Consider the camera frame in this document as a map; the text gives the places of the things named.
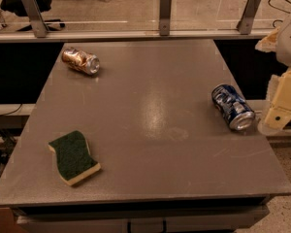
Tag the metal rail behind table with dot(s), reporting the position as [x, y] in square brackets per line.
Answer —
[91, 36]

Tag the black office chair left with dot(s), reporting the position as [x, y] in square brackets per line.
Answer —
[16, 7]

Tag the metal bracket post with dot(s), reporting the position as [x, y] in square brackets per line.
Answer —
[38, 25]
[245, 24]
[165, 7]

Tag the middle metal bracket post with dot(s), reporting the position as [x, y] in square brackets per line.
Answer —
[165, 7]

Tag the right metal bracket post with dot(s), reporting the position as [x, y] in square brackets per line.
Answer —
[245, 24]

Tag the crushed brown soda can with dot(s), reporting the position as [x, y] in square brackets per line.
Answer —
[81, 60]

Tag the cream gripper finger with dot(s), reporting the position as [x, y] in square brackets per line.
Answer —
[268, 43]
[277, 111]

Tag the blue pepsi can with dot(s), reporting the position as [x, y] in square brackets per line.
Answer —
[234, 109]

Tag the left metal bracket post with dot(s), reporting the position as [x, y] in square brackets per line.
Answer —
[38, 25]

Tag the green and yellow sponge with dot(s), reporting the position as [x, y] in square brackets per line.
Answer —
[73, 159]

